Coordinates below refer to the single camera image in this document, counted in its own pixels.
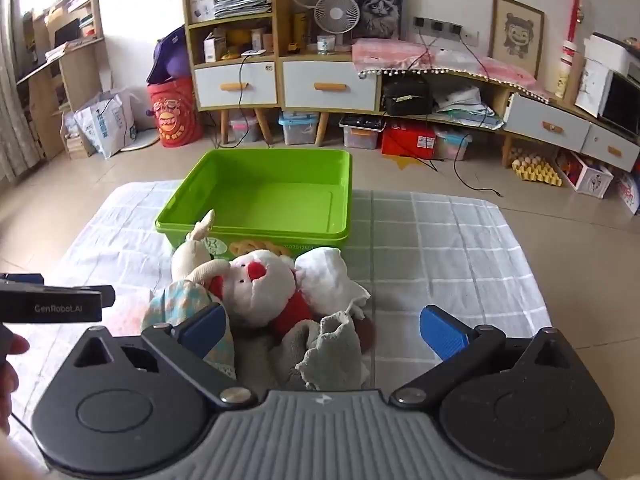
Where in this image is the patterned curtain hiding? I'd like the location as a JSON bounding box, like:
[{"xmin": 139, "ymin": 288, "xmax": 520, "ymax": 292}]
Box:
[{"xmin": 0, "ymin": 0, "xmax": 42, "ymax": 177}]

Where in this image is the stack of papers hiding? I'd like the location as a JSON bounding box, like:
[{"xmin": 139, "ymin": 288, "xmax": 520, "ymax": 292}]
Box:
[{"xmin": 215, "ymin": 0, "xmax": 274, "ymax": 21}]

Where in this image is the white desk fan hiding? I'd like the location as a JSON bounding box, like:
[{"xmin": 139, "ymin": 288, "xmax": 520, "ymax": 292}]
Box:
[{"xmin": 314, "ymin": 0, "xmax": 362, "ymax": 53}]

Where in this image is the grey towel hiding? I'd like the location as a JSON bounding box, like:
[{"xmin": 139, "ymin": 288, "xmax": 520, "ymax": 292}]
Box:
[{"xmin": 279, "ymin": 310, "xmax": 372, "ymax": 392}]

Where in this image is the wooden desk shelf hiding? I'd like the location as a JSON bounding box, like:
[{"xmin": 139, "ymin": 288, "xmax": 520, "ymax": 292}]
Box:
[{"xmin": 16, "ymin": 0, "xmax": 109, "ymax": 162}]

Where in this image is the wooden low cabinet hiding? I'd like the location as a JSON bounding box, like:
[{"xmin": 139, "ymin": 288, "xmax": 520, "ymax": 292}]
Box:
[{"xmin": 277, "ymin": 54, "xmax": 640, "ymax": 177}]

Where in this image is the yellow egg tray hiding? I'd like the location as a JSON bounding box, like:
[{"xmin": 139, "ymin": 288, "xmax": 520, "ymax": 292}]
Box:
[{"xmin": 511, "ymin": 152, "xmax": 569, "ymax": 187}]

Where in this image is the wooden shelf cabinet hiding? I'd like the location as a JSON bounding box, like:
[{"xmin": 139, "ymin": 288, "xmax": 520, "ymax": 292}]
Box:
[{"xmin": 181, "ymin": 0, "xmax": 292, "ymax": 146}]

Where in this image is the white printer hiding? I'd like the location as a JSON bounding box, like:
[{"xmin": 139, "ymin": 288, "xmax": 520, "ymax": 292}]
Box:
[{"xmin": 584, "ymin": 32, "xmax": 640, "ymax": 77}]

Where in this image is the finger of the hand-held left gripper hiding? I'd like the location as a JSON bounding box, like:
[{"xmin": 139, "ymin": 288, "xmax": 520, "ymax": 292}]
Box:
[{"xmin": 0, "ymin": 272, "xmax": 45, "ymax": 287}]

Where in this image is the black microwave oven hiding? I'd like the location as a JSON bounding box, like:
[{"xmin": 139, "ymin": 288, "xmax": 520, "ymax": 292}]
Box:
[{"xmin": 597, "ymin": 69, "xmax": 640, "ymax": 137}]

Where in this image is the wall socket row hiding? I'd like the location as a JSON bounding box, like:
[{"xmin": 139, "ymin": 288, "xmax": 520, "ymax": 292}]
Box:
[{"xmin": 414, "ymin": 16, "xmax": 479, "ymax": 42}]

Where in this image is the white cloth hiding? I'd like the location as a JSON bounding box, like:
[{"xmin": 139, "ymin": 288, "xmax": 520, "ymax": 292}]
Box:
[{"xmin": 295, "ymin": 248, "xmax": 371, "ymax": 312}]

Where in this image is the clear storage box black lid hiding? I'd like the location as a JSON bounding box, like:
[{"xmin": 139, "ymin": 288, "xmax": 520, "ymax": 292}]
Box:
[{"xmin": 339, "ymin": 115, "xmax": 386, "ymax": 151}]

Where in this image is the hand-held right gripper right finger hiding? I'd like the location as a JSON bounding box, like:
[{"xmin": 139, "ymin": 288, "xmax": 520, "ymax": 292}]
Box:
[{"xmin": 390, "ymin": 305, "xmax": 576, "ymax": 407}]

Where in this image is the red cardboard box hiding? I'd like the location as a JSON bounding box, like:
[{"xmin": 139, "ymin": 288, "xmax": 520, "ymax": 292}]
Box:
[{"xmin": 381, "ymin": 121, "xmax": 437, "ymax": 159}]

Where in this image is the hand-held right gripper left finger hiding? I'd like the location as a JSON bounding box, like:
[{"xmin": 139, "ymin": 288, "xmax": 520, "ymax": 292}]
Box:
[{"xmin": 74, "ymin": 304, "xmax": 258, "ymax": 408}]

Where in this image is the yellow bottle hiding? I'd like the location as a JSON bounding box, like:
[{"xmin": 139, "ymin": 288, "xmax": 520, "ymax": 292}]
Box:
[{"xmin": 292, "ymin": 12, "xmax": 309, "ymax": 54}]

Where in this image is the folded clothes pile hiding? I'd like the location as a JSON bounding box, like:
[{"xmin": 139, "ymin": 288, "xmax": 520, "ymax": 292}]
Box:
[{"xmin": 432, "ymin": 85, "xmax": 506, "ymax": 129}]

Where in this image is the person's left hand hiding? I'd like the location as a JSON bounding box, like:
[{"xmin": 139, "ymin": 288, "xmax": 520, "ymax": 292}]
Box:
[{"xmin": 0, "ymin": 334, "xmax": 31, "ymax": 433}]

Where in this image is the red bucket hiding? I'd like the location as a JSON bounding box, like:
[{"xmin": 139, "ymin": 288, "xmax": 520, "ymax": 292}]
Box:
[{"xmin": 147, "ymin": 77, "xmax": 204, "ymax": 149}]

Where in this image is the green plastic bin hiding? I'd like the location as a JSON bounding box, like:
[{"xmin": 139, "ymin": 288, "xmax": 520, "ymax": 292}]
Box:
[{"xmin": 155, "ymin": 149, "xmax": 353, "ymax": 261}]

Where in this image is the framed cartoon picture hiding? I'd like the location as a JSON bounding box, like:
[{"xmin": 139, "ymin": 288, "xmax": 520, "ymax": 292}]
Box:
[{"xmin": 487, "ymin": 0, "xmax": 545, "ymax": 80}]

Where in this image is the white paper bag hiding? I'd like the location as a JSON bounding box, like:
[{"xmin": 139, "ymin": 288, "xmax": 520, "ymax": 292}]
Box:
[{"xmin": 74, "ymin": 89, "xmax": 137, "ymax": 160}]

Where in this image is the small white carton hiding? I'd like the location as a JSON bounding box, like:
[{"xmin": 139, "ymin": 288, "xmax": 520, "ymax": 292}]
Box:
[{"xmin": 203, "ymin": 32, "xmax": 229, "ymax": 64}]

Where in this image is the framed cat picture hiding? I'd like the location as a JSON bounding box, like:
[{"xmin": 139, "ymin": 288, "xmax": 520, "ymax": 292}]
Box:
[{"xmin": 352, "ymin": 0, "xmax": 409, "ymax": 43}]

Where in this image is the black bag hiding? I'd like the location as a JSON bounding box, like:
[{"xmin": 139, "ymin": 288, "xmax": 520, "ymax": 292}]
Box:
[{"xmin": 382, "ymin": 76, "xmax": 434, "ymax": 117}]

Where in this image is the white cartoon print box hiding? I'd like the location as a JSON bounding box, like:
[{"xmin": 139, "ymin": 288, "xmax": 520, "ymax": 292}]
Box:
[{"xmin": 566, "ymin": 150, "xmax": 615, "ymax": 199}]

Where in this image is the pink tasselled cloth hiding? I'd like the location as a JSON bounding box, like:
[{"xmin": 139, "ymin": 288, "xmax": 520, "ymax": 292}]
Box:
[{"xmin": 351, "ymin": 40, "xmax": 551, "ymax": 103}]

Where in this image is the white product box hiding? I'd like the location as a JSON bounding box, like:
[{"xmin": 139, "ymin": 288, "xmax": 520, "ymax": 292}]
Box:
[{"xmin": 190, "ymin": 0, "xmax": 226, "ymax": 24}]

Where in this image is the checked white blanket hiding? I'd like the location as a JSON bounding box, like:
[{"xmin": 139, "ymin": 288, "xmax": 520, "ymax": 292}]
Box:
[{"xmin": 10, "ymin": 180, "xmax": 553, "ymax": 461}]

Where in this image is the white drawer wooden handle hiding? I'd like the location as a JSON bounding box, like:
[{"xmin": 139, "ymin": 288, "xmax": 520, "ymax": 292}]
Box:
[
  {"xmin": 194, "ymin": 61, "xmax": 279, "ymax": 111},
  {"xmin": 282, "ymin": 59, "xmax": 382, "ymax": 113}
]

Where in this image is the clear storage box blue lid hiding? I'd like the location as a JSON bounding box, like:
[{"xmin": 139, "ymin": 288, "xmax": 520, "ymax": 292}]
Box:
[{"xmin": 278, "ymin": 111, "xmax": 320, "ymax": 146}]

